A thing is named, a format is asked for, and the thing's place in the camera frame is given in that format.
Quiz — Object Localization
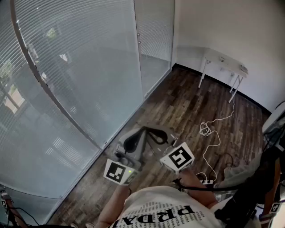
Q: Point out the white folding table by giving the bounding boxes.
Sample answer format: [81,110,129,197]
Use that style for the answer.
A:
[198,47,249,103]

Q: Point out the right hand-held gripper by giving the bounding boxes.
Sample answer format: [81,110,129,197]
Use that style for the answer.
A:
[143,126,195,175]

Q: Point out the grey fabric bag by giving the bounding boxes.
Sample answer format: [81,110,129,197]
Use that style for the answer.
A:
[215,166,252,190]

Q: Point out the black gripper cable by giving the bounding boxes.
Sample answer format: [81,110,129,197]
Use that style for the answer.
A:
[172,178,241,192]

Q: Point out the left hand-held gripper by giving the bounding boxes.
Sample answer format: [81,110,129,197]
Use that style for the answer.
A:
[103,127,147,186]

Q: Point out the black body-worn device box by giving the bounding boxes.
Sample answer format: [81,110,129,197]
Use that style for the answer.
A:
[215,193,261,225]

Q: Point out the white office chair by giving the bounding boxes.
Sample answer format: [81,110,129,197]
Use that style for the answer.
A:
[261,103,285,147]

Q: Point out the person's left forearm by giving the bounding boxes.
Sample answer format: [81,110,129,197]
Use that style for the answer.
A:
[97,183,134,228]

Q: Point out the person's right forearm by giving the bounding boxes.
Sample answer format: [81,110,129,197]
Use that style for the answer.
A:
[179,170,219,210]

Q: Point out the white floor cable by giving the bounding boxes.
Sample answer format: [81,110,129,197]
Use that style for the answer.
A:
[195,74,237,181]

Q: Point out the white printed t-shirt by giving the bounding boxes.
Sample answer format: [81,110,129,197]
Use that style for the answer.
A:
[106,186,225,228]

